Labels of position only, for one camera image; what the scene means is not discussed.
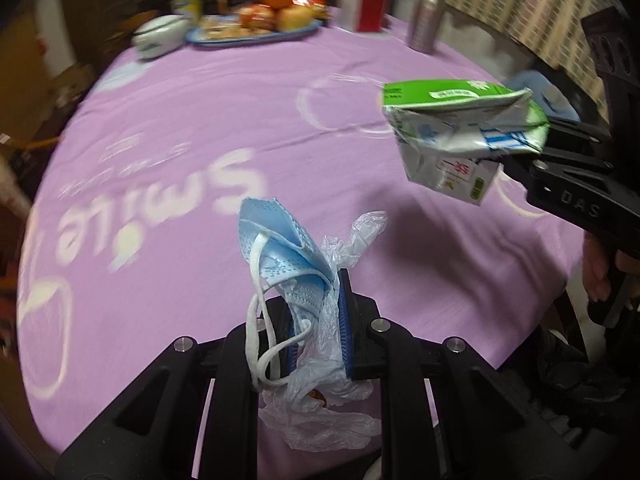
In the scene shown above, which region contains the clear plastic bag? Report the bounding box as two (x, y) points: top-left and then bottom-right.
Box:
(253, 210), (387, 452)

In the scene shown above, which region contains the steel water bottle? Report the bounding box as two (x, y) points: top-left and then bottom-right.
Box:
(407, 0), (446, 54)

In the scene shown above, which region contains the blue face mask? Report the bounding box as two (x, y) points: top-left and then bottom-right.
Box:
(239, 197), (336, 389)

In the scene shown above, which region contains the walnut pile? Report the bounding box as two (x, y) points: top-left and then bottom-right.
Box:
(198, 15), (241, 40)

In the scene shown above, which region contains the apple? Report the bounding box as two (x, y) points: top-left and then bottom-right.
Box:
(276, 4), (314, 32)

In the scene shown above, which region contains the white ceramic lidded jar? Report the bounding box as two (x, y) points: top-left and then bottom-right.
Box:
(131, 14), (192, 61)

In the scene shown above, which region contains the patterned curtain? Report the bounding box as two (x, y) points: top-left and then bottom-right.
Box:
(446, 0), (624, 114)

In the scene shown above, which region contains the person right hand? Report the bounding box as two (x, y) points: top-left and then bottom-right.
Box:
(582, 232), (640, 301)

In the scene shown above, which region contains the red white box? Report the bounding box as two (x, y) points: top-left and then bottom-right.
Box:
(337, 0), (390, 32)

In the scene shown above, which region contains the blue seat cushion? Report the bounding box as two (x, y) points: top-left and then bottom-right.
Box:
(502, 70), (580, 122)

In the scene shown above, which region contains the purple smile tablecloth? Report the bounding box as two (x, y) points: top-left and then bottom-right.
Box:
(17, 21), (582, 451)

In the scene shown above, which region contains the blue fruit plate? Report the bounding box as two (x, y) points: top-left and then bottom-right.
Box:
(186, 20), (322, 49)

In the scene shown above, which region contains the red wrapped fruit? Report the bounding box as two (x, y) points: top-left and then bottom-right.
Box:
(238, 4), (276, 30)

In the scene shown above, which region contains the green white milk carton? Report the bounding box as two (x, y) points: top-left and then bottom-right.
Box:
(382, 79), (549, 205)

